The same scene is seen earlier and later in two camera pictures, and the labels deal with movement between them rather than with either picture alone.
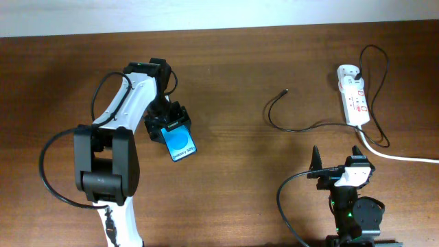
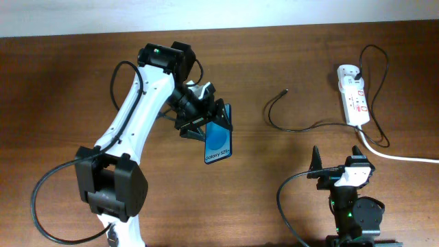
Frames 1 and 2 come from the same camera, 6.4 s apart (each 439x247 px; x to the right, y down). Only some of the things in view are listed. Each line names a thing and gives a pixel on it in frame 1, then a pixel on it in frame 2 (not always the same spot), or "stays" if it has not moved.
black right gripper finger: (356, 151) stays
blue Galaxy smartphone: (179, 143) -> (218, 140)
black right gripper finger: (315, 163) stays
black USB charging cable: (384, 145) stays
